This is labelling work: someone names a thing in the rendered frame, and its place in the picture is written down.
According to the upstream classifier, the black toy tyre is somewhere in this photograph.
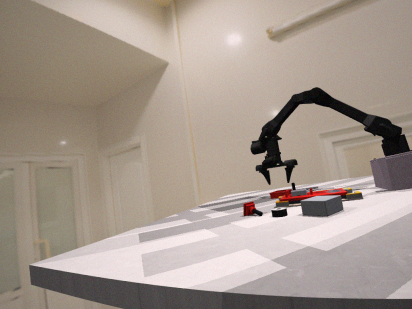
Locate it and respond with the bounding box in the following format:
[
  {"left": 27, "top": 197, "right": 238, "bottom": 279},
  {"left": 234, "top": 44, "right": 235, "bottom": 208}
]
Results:
[{"left": 271, "top": 207, "right": 288, "bottom": 217}]

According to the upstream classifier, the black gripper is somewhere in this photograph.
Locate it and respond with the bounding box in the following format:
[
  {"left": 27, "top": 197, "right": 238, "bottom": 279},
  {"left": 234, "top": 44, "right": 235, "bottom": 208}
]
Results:
[{"left": 255, "top": 149, "right": 298, "bottom": 185}]

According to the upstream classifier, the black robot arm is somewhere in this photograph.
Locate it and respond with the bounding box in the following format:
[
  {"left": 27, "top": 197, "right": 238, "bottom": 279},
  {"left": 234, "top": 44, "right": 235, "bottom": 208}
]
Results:
[{"left": 250, "top": 87, "right": 412, "bottom": 170}]

